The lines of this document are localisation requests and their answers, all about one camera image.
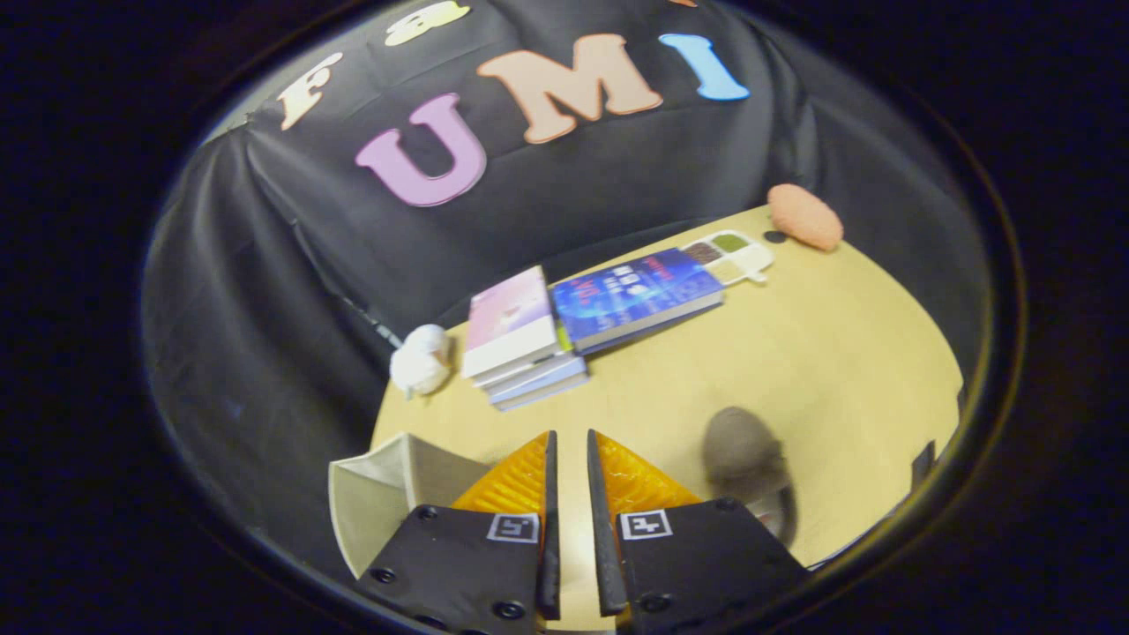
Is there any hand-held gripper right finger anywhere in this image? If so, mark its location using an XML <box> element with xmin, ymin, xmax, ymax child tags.
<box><xmin>587</xmin><ymin>430</ymin><xmax>808</xmax><ymax>635</ymax></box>

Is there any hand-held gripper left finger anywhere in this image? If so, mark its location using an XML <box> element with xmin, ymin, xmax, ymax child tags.
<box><xmin>355</xmin><ymin>430</ymin><xmax>562</xmax><ymax>635</ymax></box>

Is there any grey fabric storage box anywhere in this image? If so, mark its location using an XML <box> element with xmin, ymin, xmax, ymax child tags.
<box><xmin>328</xmin><ymin>430</ymin><xmax>490</xmax><ymax>579</ymax></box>

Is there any brown fuzzy shoe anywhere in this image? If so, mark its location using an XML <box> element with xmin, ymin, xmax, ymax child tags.
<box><xmin>702</xmin><ymin>407</ymin><xmax>799</xmax><ymax>546</ymax></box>

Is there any pale blue book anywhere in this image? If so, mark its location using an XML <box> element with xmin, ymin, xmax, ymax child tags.
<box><xmin>490</xmin><ymin>366</ymin><xmax>590</xmax><ymax>413</ymax></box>
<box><xmin>483</xmin><ymin>353</ymin><xmax>585</xmax><ymax>402</ymax></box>

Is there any white book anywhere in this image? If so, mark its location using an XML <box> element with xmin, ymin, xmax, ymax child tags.
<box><xmin>472</xmin><ymin>346</ymin><xmax>570</xmax><ymax>390</ymax></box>

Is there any white plush toy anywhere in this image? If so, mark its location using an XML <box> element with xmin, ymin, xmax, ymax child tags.
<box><xmin>390</xmin><ymin>324</ymin><xmax>455</xmax><ymax>400</ymax></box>

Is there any pink book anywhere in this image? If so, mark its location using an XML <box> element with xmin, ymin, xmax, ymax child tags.
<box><xmin>461</xmin><ymin>265</ymin><xmax>560</xmax><ymax>379</ymax></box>

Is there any dark blue book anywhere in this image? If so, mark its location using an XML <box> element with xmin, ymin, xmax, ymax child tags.
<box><xmin>551</xmin><ymin>248</ymin><xmax>726</xmax><ymax>355</ymax></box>

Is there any white compartment tray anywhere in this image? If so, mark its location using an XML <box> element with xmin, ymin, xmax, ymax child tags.
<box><xmin>681</xmin><ymin>229</ymin><xmax>775</xmax><ymax>286</ymax></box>

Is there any orange plush toy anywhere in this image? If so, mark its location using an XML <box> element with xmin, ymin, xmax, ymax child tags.
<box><xmin>766</xmin><ymin>183</ymin><xmax>845</xmax><ymax>253</ymax></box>

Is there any black backdrop cloth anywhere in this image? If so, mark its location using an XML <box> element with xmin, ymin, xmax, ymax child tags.
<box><xmin>141</xmin><ymin>0</ymin><xmax>989</xmax><ymax>583</ymax></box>

